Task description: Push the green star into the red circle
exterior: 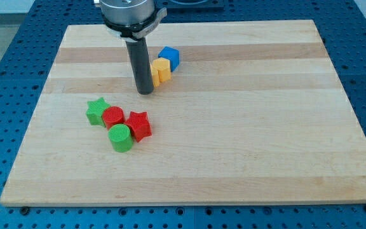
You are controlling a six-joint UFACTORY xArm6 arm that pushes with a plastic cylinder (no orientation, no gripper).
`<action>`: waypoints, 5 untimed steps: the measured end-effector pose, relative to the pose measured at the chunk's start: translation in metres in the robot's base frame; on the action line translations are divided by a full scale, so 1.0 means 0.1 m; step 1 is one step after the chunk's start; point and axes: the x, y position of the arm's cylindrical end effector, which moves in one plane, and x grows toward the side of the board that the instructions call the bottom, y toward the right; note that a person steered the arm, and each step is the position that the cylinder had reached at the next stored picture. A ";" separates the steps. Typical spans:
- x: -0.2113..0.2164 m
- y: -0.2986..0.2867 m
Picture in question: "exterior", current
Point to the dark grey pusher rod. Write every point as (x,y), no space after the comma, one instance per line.
(139,59)

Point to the green star block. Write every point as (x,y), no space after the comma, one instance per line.
(95,111)

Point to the red star block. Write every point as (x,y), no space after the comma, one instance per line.
(139,125)

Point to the yellow block behind rod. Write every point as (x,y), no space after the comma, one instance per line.
(155,76)

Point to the yellow hexagon block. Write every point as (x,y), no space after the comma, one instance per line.
(163,67)

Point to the blue cube block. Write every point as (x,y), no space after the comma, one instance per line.
(172,55)

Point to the red cylinder block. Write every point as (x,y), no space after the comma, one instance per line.
(112,116)

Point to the green cylinder block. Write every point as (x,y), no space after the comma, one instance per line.
(120,138)

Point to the wooden board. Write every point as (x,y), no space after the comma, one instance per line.
(255,114)

